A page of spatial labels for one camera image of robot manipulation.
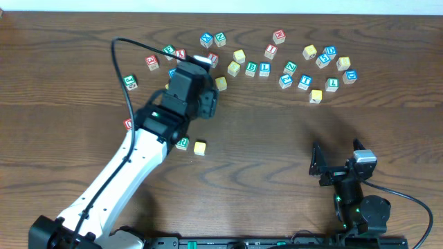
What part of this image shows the green J letter block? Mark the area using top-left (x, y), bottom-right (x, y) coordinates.
top-left (123, 75), bottom-right (138, 91)

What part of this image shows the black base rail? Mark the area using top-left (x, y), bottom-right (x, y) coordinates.
top-left (144, 234), bottom-right (408, 249)

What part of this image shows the red N letter block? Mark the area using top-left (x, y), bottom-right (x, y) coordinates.
top-left (272, 29), bottom-right (286, 45)

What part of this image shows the red U block left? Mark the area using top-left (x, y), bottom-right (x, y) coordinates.
top-left (124, 118), bottom-right (132, 131)

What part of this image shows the red I letter block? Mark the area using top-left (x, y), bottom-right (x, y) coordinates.
top-left (264, 44), bottom-right (278, 59)

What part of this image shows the green N letter block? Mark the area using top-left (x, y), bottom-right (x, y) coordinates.
top-left (214, 32), bottom-right (226, 47)

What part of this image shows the blue P letter block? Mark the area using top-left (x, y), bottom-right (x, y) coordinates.
top-left (168, 68), bottom-right (176, 78)

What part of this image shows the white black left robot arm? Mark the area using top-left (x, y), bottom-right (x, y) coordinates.
top-left (28, 55), bottom-right (218, 249)

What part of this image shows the red I block left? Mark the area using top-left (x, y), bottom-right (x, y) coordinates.
top-left (208, 53), bottom-right (219, 68)

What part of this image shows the blue T letter block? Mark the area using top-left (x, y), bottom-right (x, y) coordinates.
top-left (298, 75), bottom-right (312, 91)

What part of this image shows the yellow 8 block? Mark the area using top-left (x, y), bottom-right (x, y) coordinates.
top-left (336, 57), bottom-right (351, 71)

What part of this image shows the blue D block right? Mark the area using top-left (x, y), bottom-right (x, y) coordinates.
top-left (343, 70), bottom-right (358, 84)

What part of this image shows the blue X letter block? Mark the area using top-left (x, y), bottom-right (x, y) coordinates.
top-left (199, 33), bottom-right (213, 48)

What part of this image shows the yellow O block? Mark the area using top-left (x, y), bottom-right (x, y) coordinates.
top-left (215, 77), bottom-right (227, 91)

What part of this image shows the red G letter block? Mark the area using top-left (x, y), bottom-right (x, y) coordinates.
top-left (145, 55), bottom-right (159, 71)

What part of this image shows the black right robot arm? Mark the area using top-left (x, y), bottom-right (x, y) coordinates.
top-left (309, 139), bottom-right (391, 235)

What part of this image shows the green R letter block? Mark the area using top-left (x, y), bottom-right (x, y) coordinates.
top-left (175, 137), bottom-right (190, 151)

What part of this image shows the green Z letter block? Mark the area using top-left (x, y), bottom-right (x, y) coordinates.
top-left (283, 61), bottom-right (298, 76)

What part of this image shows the blue L letter block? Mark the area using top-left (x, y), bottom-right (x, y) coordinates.
top-left (259, 62), bottom-right (271, 77)

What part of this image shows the blue D letter block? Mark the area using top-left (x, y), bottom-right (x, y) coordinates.
top-left (323, 46), bottom-right (337, 60)

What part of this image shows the green B letter block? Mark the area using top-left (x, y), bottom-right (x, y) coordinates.
top-left (245, 62), bottom-right (257, 77)

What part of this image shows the green L letter block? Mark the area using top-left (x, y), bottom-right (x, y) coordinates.
top-left (325, 77), bottom-right (339, 92)

